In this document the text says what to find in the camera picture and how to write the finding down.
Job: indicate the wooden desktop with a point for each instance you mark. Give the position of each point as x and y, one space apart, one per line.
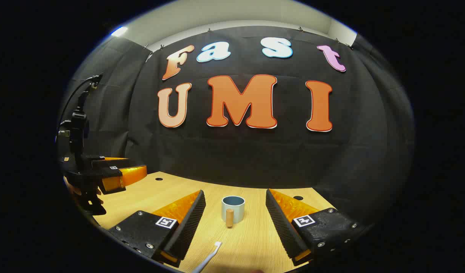
240 246

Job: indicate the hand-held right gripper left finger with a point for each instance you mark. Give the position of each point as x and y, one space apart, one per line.
190 223

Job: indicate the ceiling light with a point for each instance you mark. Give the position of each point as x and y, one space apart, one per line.
119 31

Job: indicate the black backdrop cloth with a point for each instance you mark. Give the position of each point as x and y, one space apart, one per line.
236 151

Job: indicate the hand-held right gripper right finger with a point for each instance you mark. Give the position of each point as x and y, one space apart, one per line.
281 227

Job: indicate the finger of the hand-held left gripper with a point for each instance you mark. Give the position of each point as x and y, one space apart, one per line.
103 163
111 173

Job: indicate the white toothbrush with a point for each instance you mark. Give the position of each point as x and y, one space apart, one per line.
209 256

